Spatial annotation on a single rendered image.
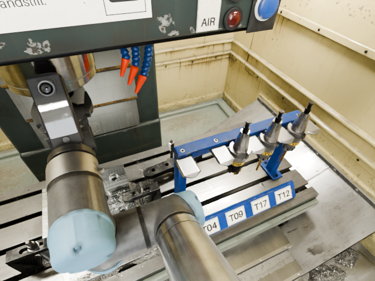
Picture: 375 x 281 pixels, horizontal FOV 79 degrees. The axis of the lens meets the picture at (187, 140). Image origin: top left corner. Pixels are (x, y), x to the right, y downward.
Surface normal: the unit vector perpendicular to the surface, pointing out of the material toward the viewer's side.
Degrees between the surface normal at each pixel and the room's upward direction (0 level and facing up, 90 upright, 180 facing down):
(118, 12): 90
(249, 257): 7
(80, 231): 10
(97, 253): 92
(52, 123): 61
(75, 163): 18
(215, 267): 34
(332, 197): 24
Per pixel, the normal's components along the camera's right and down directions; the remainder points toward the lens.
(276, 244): 0.15, -0.72
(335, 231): -0.34, -0.52
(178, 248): -0.54, -0.75
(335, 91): -0.91, 0.27
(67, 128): 0.35, 0.25
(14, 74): -0.12, 0.71
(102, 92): 0.40, 0.67
